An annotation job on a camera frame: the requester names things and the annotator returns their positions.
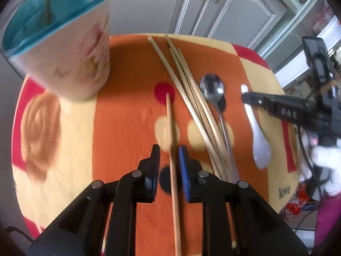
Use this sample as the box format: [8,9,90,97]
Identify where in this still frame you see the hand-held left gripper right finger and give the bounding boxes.
[178,145,309,256]

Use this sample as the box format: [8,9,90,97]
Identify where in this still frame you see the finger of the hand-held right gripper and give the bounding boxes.
[241,91,321,124]

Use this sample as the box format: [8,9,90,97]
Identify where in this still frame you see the floral utensil holder teal inside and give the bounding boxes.
[1,0,112,102]

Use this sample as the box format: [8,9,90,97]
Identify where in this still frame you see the glass door cabinet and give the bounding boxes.
[256,0,341,86]

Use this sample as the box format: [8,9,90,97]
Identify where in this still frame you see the black cable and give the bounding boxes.
[292,127,324,232]

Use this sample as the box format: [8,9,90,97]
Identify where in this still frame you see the white ceramic spoon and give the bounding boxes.
[240,84,272,170]

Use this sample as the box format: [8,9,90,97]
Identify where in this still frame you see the orange red patterned table cloth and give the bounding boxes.
[12,33,300,256]

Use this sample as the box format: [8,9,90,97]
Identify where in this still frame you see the person's right hand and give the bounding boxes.
[298,132,341,196]

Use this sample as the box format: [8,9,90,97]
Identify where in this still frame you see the red floral cloth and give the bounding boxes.
[282,188,313,220]

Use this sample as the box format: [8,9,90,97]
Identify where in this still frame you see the pink trousers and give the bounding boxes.
[314,192,341,249]

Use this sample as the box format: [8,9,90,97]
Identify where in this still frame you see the grey cabinet door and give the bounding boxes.
[169,0,214,36]
[205,0,288,49]

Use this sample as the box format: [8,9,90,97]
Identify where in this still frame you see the metal spoon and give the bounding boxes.
[200,73,241,184]

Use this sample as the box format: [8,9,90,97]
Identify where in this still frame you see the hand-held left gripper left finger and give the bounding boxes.
[28,144,161,256]

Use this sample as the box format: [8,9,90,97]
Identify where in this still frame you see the wooden chopstick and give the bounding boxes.
[165,34,232,182]
[169,48,227,179]
[148,35,223,179]
[166,93,183,256]
[177,48,235,166]

